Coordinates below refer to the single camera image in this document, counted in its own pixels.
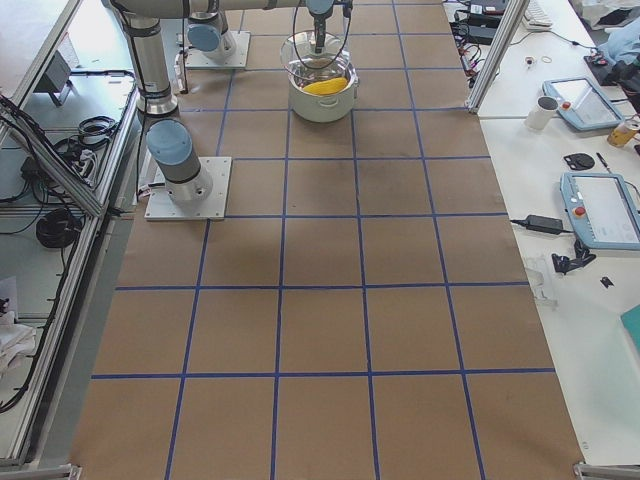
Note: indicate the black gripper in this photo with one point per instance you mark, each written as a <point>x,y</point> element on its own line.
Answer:
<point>318,31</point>

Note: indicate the glass pot lid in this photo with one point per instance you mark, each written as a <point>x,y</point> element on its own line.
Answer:
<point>299,56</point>

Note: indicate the yellow corn cob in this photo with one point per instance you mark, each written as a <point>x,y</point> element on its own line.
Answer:
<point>326,87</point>

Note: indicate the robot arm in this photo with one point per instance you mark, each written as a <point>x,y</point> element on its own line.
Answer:
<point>209,34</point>
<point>140,22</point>

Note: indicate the pale green steel pot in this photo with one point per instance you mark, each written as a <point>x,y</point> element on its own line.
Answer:
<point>323,109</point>

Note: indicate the white mug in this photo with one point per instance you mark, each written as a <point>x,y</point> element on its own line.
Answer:
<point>541,113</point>

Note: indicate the far blue teach pendant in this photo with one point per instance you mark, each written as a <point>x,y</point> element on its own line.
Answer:
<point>582,104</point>

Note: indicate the blue teach pendant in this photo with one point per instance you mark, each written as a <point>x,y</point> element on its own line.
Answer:
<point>582,104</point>
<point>601,211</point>

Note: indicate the black adapter on desk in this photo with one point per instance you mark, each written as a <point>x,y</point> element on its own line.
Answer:
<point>544,224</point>

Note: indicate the black computer mouse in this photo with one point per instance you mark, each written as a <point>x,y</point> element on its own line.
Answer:
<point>579,161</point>

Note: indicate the yellow drink can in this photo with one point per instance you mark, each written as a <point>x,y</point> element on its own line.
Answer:
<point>623,133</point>

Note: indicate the near blue teach pendant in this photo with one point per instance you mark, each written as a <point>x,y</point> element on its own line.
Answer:
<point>601,211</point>

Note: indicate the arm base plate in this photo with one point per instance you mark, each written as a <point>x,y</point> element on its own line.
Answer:
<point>204,197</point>
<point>238,60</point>

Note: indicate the aluminium frame post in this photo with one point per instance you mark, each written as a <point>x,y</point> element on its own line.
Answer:
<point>511,19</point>

